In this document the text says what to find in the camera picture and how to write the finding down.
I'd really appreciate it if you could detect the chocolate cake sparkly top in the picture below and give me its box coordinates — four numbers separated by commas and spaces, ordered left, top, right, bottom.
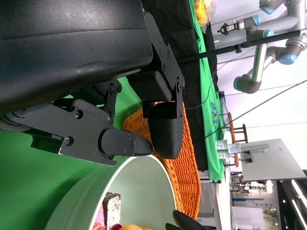
102, 192, 122, 230

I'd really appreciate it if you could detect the grey metal stand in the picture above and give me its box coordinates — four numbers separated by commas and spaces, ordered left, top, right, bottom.
239, 138, 307, 182

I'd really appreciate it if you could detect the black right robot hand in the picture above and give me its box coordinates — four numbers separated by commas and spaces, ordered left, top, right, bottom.
165, 210, 207, 230

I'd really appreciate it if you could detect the white green carton box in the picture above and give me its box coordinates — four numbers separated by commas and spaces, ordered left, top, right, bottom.
216, 140, 228, 159

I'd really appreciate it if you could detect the pink cake with cherry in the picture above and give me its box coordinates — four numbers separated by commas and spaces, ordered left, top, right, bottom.
93, 207, 107, 230

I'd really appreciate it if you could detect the green cloth with cartoon print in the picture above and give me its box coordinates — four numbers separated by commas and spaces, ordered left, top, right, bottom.
188, 0, 231, 181

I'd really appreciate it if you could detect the brown wooden chair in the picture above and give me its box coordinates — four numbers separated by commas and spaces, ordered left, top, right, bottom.
226, 112, 248, 166

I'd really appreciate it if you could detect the white blue carton box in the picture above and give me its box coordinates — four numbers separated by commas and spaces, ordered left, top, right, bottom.
228, 143, 241, 154

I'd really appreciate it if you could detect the black boom pole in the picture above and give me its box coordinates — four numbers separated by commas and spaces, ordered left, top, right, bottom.
177, 30, 307, 64

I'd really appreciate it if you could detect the orange wicker basket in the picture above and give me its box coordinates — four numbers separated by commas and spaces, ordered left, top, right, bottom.
122, 102, 201, 220

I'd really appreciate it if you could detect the green tablecloth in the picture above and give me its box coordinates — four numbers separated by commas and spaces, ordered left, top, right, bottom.
0, 76, 151, 230

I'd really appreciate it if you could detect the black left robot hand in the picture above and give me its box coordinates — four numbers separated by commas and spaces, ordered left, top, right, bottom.
0, 0, 185, 166

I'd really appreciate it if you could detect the plastic bag of yellow toys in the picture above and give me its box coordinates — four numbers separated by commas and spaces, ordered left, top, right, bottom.
193, 0, 217, 32

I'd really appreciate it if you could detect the pale green ceramic bowl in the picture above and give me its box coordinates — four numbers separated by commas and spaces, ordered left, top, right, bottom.
44, 155, 178, 230

